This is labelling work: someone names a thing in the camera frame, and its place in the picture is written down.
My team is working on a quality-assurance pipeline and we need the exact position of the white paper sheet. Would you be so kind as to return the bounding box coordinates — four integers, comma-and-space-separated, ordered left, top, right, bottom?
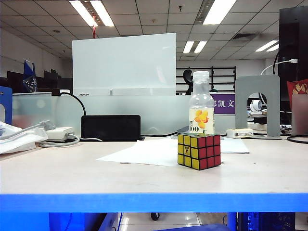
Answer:
219, 137, 250, 154
96, 139, 180, 167

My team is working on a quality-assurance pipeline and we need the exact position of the ceiling air vent grille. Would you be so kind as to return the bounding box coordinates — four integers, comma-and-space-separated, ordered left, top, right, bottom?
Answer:
234, 33, 262, 40

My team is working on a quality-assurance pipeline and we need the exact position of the red patterned package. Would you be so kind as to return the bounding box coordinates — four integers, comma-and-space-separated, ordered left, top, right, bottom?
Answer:
286, 78, 308, 103

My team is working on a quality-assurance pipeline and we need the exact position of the Rubik's cube with black frame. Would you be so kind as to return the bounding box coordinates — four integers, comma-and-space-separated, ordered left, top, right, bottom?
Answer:
177, 133, 221, 171

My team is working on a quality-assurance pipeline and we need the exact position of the white coiled cable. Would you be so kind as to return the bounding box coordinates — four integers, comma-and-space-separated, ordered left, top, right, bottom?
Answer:
38, 133, 104, 148

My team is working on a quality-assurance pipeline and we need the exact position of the frosted glass desk partition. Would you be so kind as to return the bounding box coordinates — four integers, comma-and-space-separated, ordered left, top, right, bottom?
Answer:
51, 95, 238, 136

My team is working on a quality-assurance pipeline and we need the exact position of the white power adapter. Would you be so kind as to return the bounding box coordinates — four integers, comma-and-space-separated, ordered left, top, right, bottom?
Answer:
226, 128, 255, 139

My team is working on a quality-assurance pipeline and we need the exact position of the thick black cable loop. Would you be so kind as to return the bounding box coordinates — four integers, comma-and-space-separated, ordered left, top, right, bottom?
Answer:
287, 134, 308, 144

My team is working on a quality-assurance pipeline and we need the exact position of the white USB cable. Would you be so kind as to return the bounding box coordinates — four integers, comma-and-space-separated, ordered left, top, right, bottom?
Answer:
261, 58, 299, 76

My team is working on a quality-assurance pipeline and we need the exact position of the clear bottle with flower label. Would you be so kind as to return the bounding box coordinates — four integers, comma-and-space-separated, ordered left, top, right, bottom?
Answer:
189, 70, 216, 136

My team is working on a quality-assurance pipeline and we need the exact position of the frosted plastic panel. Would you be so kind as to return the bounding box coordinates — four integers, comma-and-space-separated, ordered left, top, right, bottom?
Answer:
292, 93, 308, 136
12, 92, 53, 129

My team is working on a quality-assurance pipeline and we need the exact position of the upright grey metal bookend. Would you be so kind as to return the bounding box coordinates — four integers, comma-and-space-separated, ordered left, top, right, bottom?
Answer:
235, 75, 282, 140

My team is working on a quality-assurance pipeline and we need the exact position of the black rectangular box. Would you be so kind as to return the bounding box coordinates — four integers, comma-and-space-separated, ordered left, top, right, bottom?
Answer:
81, 115, 142, 142

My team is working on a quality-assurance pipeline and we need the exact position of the black shelf rack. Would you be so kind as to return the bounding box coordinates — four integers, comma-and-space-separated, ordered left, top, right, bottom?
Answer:
176, 66, 237, 93

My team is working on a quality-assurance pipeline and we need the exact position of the grey plug with cable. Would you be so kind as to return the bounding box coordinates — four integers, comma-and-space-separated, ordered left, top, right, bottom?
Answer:
0, 120, 57, 141

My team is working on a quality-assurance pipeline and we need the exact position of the blue dotted flag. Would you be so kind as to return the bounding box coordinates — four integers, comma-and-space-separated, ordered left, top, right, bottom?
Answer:
23, 60, 39, 93

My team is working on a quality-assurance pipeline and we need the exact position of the blue table edge rail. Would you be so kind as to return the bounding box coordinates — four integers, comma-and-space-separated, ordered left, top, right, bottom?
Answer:
0, 193, 308, 214

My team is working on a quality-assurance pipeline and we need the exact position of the blue metal bookend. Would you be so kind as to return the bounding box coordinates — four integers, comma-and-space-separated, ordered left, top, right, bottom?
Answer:
0, 86, 13, 126

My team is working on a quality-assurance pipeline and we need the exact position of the ceiling light panel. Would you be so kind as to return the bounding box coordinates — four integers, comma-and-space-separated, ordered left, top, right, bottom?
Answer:
90, 0, 115, 27
69, 0, 99, 27
203, 0, 238, 25
194, 40, 208, 54
183, 40, 195, 54
255, 40, 280, 52

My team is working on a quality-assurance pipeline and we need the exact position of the tall black cabinet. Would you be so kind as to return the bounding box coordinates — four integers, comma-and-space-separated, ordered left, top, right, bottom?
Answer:
279, 6, 308, 113

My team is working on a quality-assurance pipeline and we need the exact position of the black office chair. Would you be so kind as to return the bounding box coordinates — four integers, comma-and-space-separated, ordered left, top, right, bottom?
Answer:
183, 69, 194, 96

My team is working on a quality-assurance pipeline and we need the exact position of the white plastic bag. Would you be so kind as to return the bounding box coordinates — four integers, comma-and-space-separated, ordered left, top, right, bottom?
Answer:
0, 121, 49, 154

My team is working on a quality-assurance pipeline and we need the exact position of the white power strip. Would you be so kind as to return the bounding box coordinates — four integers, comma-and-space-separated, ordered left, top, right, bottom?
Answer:
44, 127, 75, 140

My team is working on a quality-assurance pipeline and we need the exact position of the black power cable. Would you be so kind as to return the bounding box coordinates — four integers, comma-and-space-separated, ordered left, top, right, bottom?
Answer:
59, 92, 87, 116

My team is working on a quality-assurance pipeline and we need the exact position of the white acrylic board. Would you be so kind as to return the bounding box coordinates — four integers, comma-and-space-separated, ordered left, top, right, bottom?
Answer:
72, 33, 178, 96

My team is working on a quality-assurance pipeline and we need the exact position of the small white desk fan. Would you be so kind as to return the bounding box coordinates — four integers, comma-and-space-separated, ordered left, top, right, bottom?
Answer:
249, 100, 263, 113

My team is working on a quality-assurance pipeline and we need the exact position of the purple sign with characters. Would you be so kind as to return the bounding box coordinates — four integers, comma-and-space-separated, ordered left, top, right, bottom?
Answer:
211, 93, 236, 115

